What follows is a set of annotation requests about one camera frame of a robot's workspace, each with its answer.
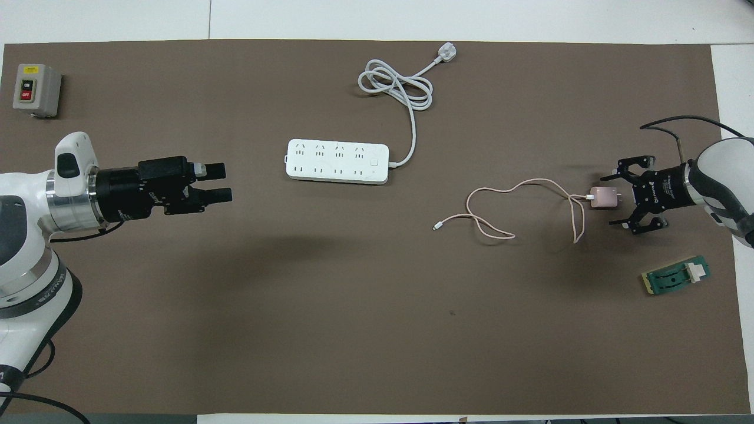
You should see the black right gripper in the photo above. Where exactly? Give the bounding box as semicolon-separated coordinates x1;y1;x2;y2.
600;155;694;237

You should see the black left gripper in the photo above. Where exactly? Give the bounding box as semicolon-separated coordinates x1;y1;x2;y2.
93;155;234;224

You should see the pink charging cable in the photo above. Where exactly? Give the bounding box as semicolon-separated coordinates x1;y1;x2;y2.
433;178;593;244

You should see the white power strip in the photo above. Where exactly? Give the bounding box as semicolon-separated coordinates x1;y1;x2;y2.
286;138;390;185

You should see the brown table mat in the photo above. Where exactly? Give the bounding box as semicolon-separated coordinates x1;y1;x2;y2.
0;39;752;415

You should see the green knife switch block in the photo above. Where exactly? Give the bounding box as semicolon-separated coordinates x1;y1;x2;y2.
642;255;711;296

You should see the grey on-off switch box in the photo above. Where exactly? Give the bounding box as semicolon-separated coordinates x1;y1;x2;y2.
13;64;62;118

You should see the white power cord with plug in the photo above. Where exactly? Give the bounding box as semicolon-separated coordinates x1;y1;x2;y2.
358;42;459;168

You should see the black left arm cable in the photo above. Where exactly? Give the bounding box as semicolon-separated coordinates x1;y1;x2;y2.
0;221;124;424

